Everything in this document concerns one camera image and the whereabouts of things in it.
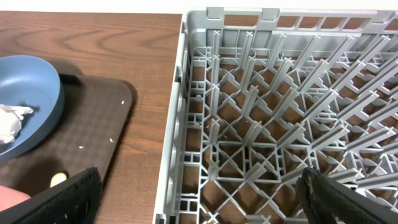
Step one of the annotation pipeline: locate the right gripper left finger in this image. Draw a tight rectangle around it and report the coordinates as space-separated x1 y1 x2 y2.
1 167 102 224

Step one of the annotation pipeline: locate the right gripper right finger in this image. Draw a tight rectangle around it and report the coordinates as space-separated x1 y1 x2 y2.
295 167 397 224

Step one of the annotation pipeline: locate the dark brown serving tray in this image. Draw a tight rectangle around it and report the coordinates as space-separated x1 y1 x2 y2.
1 75 136 197

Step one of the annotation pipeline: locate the pale yellow plastic spoon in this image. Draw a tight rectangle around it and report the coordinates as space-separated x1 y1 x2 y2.
50 172 68 187

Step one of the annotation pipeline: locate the dark blue plate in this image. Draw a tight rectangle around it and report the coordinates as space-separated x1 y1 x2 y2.
1 55 65 161

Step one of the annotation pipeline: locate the grey plastic dishwasher rack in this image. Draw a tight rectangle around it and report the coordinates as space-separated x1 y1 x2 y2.
153 7 397 223

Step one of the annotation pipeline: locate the paper wrapper waste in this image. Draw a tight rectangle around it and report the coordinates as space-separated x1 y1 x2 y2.
1 105 34 145

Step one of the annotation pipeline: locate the pink plastic cup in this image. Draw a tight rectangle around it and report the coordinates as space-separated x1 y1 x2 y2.
0 185 30 211

